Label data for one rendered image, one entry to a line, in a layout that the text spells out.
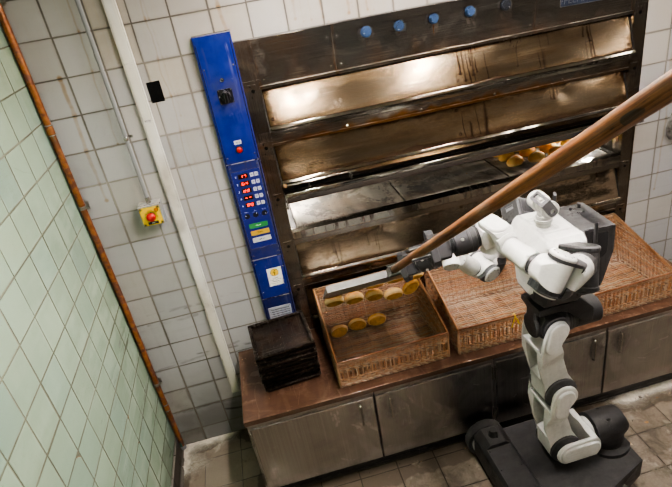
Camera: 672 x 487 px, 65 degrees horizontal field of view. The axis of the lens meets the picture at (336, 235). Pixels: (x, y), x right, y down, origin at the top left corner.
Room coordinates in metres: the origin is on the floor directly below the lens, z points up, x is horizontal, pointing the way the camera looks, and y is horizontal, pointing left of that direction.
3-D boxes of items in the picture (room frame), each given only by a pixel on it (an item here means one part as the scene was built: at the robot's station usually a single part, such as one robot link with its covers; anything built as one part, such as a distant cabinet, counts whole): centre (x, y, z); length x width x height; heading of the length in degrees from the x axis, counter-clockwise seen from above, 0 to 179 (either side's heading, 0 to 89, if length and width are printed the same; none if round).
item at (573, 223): (1.63, -0.79, 1.27); 0.34 x 0.30 x 0.36; 4
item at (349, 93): (2.48, -0.68, 1.80); 1.79 x 0.11 x 0.19; 97
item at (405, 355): (2.14, -0.13, 0.72); 0.56 x 0.49 x 0.28; 98
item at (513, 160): (2.99, -1.20, 1.21); 0.61 x 0.48 x 0.06; 7
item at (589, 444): (1.64, -0.87, 0.28); 0.21 x 0.20 x 0.13; 98
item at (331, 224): (2.50, -0.68, 1.16); 1.80 x 0.06 x 0.04; 97
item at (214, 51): (3.27, 0.48, 1.07); 1.93 x 0.16 x 2.15; 7
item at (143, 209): (2.25, 0.80, 1.46); 0.10 x 0.07 x 0.10; 97
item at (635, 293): (2.29, -1.32, 0.72); 0.56 x 0.49 x 0.28; 99
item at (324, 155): (2.48, -0.68, 1.54); 1.79 x 0.11 x 0.19; 97
